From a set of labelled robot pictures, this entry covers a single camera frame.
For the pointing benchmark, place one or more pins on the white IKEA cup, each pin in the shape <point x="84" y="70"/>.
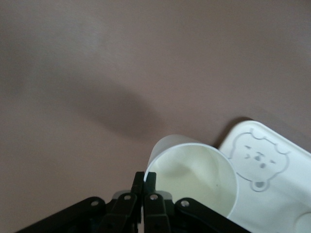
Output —
<point x="194" y="170"/>

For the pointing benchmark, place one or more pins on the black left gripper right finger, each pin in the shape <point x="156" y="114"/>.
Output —
<point x="155" y="213"/>

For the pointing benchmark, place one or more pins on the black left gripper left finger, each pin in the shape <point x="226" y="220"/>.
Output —
<point x="124" y="211"/>

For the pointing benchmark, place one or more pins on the white bear print tray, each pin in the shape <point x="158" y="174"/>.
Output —
<point x="274" y="184"/>

